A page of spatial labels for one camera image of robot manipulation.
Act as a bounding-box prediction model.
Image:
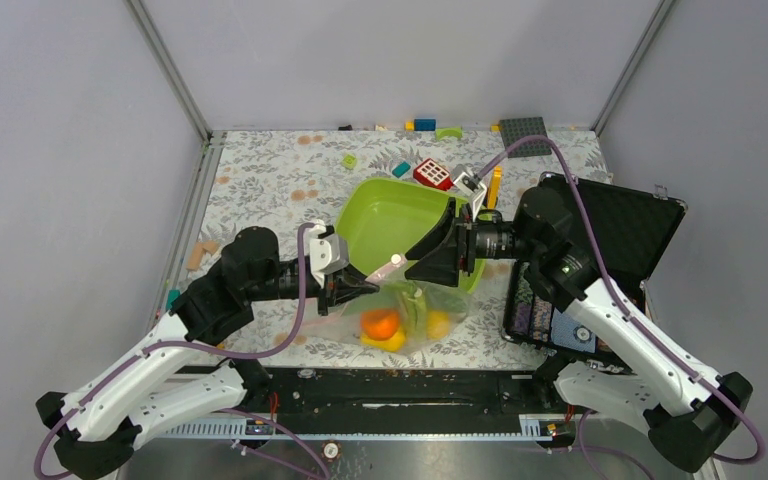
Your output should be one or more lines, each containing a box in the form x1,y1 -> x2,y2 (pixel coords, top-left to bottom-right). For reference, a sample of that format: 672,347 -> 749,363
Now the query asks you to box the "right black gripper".
406,197 -> 542,286

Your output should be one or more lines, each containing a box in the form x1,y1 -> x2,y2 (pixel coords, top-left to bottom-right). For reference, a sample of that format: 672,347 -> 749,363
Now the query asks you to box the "orange toy fruit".
360,308 -> 401,340

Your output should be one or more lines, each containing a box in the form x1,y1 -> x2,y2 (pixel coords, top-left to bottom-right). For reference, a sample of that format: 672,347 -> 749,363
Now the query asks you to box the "clear zip top bag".
301,254 -> 472,355

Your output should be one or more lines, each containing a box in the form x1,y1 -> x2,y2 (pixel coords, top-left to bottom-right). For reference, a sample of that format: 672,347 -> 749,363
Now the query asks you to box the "white green toy leek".
397,281 -> 428,338

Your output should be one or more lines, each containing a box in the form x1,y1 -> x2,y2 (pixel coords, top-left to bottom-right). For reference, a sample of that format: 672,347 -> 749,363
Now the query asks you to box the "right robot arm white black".
406,187 -> 753,473

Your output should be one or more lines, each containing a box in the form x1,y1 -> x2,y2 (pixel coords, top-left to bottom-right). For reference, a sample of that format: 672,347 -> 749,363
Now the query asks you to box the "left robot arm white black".
36,222 -> 378,479

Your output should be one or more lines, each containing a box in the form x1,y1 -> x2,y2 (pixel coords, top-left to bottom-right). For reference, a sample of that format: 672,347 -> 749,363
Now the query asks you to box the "red white window brick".
412,158 -> 453,191

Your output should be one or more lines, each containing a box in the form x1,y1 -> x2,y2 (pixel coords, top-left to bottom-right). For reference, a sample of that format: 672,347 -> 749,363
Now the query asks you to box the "green plastic tray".
335,177 -> 451,274

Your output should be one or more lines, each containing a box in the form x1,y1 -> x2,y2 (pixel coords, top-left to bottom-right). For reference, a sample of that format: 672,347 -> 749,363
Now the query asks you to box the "yellow blue brick tower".
484,166 -> 503,209

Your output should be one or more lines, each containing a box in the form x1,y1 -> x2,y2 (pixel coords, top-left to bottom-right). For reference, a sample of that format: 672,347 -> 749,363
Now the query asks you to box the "teal small brick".
391,162 -> 411,178

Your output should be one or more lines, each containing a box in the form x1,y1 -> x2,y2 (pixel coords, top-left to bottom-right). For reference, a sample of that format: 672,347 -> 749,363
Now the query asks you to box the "green arch brick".
435,127 -> 463,141

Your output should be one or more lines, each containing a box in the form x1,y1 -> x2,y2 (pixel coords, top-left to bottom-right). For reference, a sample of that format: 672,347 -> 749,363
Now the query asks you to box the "small green brick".
341,154 -> 357,170

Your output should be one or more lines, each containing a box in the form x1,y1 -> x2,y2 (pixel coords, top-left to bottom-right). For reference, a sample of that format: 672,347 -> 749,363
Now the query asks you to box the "blue yellow brick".
404,118 -> 437,132

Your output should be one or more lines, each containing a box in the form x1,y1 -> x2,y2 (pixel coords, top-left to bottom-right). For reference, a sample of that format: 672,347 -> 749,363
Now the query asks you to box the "grey brick baseplate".
498,116 -> 552,158

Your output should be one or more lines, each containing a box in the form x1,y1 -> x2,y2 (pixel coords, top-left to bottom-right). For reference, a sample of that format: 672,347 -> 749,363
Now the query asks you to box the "floral table mat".
158,129 -> 614,371

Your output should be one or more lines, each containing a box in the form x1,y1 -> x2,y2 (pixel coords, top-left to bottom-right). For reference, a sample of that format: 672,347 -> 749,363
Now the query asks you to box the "tan curved wooden piece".
185,240 -> 220,272

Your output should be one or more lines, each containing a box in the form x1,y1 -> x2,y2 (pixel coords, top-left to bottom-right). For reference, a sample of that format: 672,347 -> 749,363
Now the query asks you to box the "teal brick at edge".
164,289 -> 181,311

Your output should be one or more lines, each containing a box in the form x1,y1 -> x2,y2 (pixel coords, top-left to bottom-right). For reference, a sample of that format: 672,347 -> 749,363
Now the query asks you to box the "black poker chip case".
502,179 -> 686,372

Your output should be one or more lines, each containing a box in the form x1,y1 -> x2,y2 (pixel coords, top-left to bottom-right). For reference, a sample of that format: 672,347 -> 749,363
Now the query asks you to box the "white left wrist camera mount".
308,221 -> 350,287

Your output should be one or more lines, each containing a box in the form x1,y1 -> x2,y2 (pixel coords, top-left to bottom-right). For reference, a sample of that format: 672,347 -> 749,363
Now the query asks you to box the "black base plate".
142,357 -> 599,439

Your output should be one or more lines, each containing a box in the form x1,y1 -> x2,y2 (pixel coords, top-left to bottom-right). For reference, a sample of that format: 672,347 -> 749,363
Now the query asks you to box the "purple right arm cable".
473,135 -> 768,466

